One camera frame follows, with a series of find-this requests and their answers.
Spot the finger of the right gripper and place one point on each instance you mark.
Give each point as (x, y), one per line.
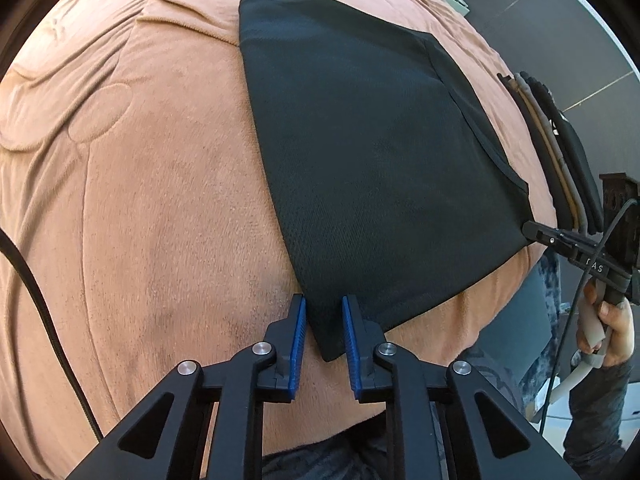
(536, 232)

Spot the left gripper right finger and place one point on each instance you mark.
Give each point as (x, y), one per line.
(442, 422)

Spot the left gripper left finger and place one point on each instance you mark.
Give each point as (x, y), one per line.
(206, 421)

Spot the black mesh t-shirt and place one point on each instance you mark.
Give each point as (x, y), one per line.
(389, 182)

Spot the stack of folded clothes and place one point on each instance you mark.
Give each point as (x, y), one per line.
(562, 156)

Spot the person's right hand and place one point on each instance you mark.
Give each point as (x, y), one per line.
(605, 333)

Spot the orange-brown bed blanket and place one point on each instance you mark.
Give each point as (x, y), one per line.
(131, 181)

